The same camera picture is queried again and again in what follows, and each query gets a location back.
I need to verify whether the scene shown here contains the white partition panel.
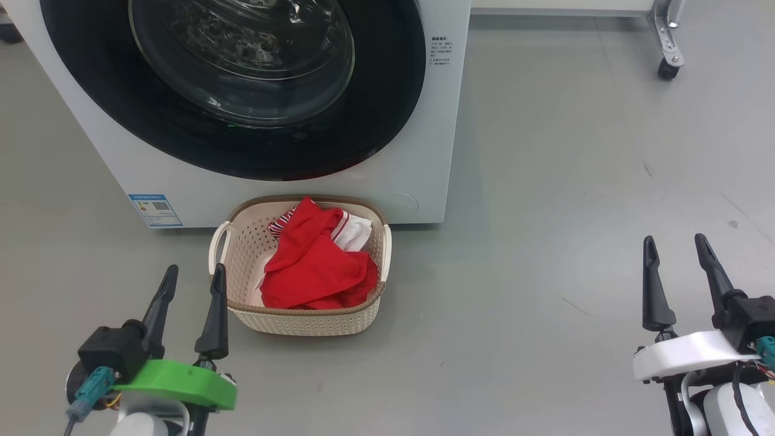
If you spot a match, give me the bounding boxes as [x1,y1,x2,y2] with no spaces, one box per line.
[471,0,653,17]

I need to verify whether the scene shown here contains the cream perforated laundry basket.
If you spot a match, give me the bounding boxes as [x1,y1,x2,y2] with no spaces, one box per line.
[209,195,392,337]

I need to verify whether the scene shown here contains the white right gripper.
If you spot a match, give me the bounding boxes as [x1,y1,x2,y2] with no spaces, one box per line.
[633,233,761,383]

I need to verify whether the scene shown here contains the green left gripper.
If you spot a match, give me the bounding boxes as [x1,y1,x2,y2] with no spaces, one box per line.
[112,263,238,412]

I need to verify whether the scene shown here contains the washing machine glass door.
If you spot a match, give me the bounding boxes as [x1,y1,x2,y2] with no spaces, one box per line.
[39,0,427,181]

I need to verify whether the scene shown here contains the white front-load washing machine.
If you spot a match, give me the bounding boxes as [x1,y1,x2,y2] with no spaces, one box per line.
[0,0,473,230]

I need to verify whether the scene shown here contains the red garment with label tag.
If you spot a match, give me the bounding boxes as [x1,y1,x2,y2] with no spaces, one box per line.
[260,197,379,311]

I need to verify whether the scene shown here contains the blue energy label sticker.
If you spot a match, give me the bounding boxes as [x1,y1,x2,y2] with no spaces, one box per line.
[128,194,183,228]

